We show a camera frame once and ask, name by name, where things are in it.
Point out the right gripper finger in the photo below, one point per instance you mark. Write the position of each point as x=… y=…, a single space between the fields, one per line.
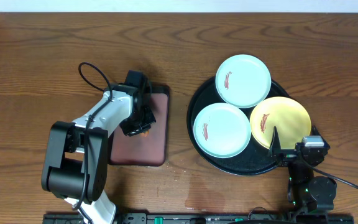
x=275 y=142
x=314 y=131

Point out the black rectangular water tray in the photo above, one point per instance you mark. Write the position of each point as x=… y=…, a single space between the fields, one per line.
x=141 y=150

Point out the black round serving tray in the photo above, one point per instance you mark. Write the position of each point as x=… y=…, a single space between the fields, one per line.
x=253 y=160

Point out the yellow plate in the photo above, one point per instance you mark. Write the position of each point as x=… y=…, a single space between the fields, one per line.
x=285 y=115

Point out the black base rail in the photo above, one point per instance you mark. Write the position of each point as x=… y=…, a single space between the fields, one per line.
x=143 y=218

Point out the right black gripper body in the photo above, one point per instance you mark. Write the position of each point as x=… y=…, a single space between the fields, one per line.
x=287 y=155

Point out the green and orange sponge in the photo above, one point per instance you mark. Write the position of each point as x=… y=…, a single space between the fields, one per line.
x=146 y=133

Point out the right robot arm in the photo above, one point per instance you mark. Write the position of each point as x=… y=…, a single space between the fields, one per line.
x=312 y=196

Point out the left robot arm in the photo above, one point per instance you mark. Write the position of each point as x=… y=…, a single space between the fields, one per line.
x=77 y=155

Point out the light blue plate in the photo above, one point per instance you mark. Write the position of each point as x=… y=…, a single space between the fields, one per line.
x=243 y=81
x=221 y=130

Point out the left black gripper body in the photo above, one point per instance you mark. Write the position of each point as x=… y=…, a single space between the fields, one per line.
x=140 y=125

